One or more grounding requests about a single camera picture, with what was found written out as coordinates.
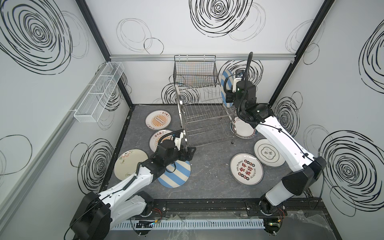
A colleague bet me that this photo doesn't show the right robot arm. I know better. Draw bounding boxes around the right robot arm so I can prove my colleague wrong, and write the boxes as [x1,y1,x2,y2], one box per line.
[224,52,327,216]

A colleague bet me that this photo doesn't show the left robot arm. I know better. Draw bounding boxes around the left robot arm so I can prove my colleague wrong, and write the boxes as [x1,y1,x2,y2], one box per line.
[68,129,196,240]

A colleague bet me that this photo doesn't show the steel two-tier dish rack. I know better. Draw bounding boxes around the steel two-tier dish rack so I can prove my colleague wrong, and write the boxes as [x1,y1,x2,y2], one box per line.
[174,83,235,148]

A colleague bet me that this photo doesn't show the orange sunburst plate near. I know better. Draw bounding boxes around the orange sunburst plate near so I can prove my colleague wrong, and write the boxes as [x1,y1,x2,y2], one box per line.
[149,130,172,152]

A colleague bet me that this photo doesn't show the orange sunburst plate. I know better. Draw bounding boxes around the orange sunburst plate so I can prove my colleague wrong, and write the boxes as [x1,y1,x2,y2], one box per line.
[145,110,172,130]
[149,130,172,152]

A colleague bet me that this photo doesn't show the green rimmed white plate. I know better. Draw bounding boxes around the green rimmed white plate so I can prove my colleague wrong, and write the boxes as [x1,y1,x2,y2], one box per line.
[230,117,258,140]

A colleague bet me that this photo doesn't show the orange sunburst plate far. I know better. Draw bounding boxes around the orange sunburst plate far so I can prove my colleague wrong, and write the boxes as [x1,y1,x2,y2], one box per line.
[145,110,172,130]

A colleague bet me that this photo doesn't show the white plate red characters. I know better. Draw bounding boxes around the white plate red characters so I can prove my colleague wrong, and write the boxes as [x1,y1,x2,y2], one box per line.
[230,153,264,186]

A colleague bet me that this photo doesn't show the cream floral plate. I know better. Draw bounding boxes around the cream floral plate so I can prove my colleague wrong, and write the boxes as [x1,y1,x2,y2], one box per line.
[114,149,148,181]

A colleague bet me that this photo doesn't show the white plate green emblem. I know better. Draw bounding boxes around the white plate green emblem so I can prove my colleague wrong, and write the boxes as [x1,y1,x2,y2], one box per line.
[254,139,286,167]

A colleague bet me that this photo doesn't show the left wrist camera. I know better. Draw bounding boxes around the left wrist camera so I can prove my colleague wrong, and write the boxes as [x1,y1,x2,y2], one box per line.
[172,133,184,151]

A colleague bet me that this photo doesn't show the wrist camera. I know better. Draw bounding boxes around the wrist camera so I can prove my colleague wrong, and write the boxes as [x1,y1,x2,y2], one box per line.
[232,70,245,93]
[172,133,184,151]

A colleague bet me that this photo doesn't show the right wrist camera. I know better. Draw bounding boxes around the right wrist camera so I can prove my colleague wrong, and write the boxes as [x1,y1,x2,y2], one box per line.
[232,70,245,93]

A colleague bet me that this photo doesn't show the dark wire mesh basket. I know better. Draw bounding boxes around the dark wire mesh basket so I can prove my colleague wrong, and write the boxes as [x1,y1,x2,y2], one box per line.
[173,55,219,88]

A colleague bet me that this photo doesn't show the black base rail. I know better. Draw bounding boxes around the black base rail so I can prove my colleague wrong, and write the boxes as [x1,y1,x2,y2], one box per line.
[98,197,326,218]

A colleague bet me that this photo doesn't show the white slotted cable duct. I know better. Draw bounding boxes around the white slotted cable duct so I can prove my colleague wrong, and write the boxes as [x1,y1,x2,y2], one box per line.
[112,219,265,231]

